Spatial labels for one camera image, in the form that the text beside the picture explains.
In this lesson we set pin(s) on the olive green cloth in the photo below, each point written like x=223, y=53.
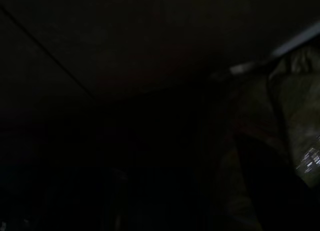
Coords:
x=295, y=103

